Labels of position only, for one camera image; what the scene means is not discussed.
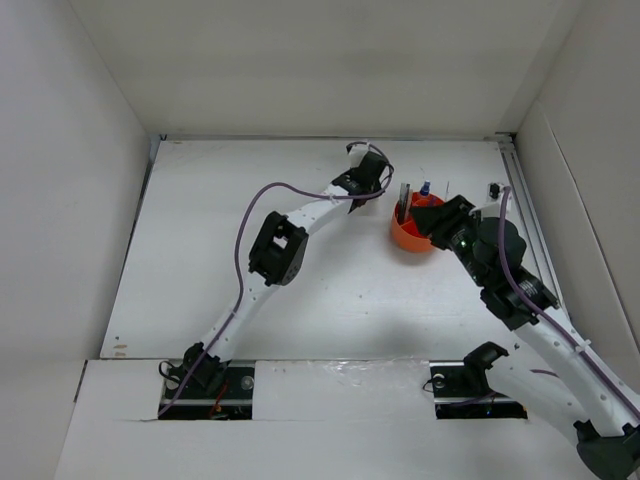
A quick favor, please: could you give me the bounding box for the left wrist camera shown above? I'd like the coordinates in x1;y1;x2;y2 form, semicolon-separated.
346;141;370;168

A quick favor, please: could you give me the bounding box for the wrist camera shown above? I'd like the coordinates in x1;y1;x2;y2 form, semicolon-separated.
483;182;506;217
346;141;370;168

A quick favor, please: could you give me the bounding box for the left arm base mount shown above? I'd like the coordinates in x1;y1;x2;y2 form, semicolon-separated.
158;361;256;421

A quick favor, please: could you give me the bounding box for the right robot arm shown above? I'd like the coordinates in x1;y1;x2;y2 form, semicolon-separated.
411;189;639;479

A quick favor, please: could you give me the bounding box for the black thin pen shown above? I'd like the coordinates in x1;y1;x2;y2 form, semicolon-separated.
398;183;412;223

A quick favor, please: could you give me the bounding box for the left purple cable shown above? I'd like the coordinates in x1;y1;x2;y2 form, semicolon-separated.
158;142;396;419

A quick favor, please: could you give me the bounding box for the orange round organizer container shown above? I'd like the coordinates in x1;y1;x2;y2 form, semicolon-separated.
390;192;444;254

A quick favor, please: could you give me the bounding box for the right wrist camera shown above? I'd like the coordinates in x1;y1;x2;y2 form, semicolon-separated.
483;182;506;217

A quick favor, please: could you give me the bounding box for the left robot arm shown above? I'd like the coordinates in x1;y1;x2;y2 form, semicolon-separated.
174;141;394;397

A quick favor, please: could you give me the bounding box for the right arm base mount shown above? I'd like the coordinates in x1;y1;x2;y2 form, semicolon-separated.
422;342;528;420

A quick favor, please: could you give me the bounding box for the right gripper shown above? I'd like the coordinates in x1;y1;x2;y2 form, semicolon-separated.
409;194;491;287

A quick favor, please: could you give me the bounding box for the orange highlighter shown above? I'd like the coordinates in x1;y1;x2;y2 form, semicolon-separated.
397;183;410;225

